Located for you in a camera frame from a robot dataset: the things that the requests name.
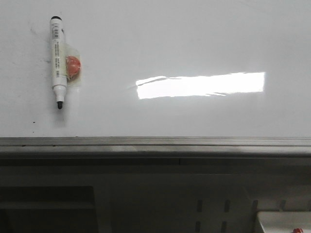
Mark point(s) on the red round magnet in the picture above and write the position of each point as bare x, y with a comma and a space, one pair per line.
73, 65

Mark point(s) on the clear adhesive tape piece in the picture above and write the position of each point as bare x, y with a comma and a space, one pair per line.
74, 81

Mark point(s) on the white whiteboard marker pen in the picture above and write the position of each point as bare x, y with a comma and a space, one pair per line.
59, 72

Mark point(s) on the grey metal whiteboard tray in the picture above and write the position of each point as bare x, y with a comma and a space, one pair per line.
30, 151

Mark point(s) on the white whiteboard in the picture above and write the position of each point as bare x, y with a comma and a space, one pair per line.
230, 68

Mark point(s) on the white slotted metal panel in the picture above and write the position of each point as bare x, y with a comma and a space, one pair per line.
195, 203

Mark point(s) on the white plastic bin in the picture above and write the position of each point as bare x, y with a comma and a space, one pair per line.
282, 222

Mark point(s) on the small red object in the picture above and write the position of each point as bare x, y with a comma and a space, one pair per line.
298, 230

